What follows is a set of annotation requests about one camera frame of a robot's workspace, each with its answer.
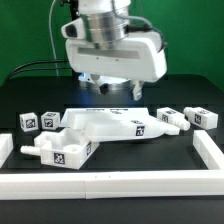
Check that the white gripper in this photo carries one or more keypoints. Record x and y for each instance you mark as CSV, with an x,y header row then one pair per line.
x,y
134,58

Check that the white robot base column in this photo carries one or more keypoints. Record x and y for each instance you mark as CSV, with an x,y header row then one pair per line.
x,y
115,84

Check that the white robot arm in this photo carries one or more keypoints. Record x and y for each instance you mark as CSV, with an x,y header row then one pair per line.
x,y
107,43

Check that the white chair seat block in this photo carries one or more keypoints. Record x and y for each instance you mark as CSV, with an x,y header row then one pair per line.
x,y
68,148

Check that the white tagged cube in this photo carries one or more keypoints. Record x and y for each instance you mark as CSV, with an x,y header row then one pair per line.
x,y
50,120
28,122

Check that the white left fence piece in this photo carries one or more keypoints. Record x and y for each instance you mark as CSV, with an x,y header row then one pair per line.
x,y
6,147

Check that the white chair back frame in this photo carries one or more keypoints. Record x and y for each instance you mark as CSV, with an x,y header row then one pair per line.
x,y
99,126

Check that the white L-shaped fence rail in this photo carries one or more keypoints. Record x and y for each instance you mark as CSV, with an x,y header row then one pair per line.
x,y
123,184

